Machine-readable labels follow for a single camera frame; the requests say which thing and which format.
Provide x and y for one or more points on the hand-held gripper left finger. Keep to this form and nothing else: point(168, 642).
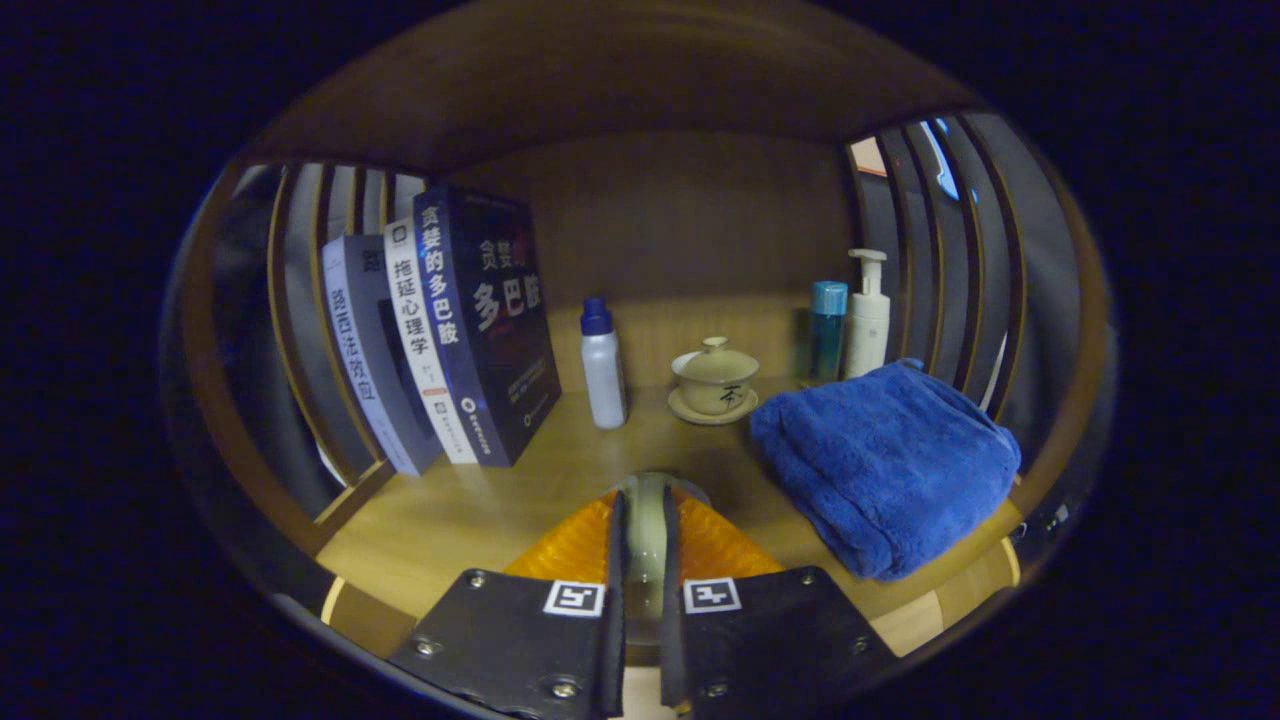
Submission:
point(500, 640)

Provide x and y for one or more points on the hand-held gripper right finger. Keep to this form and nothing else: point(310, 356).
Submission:
point(780, 640)

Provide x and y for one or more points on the pale grey round disc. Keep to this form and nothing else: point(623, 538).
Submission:
point(648, 540)

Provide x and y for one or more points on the wooden countertop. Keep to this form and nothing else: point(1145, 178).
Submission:
point(470, 510)

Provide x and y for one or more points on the wooden cabinet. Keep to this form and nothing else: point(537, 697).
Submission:
point(650, 200)

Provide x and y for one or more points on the folded blue towel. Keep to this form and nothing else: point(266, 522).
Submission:
point(890, 460)

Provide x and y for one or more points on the beige lidded tea bowl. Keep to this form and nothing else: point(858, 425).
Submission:
point(715, 385)

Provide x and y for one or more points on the white bottle with blue cap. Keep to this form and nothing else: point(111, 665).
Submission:
point(603, 375)

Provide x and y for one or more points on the white spine book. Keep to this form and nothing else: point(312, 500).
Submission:
point(425, 350)

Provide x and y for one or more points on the teal bottle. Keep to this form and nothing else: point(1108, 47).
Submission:
point(827, 335)

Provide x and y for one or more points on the dark navy book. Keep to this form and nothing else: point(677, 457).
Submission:
point(500, 330)

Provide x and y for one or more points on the pale blue grey book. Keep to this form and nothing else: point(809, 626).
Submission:
point(370, 350)

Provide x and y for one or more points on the white pump bottle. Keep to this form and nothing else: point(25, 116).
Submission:
point(868, 330)

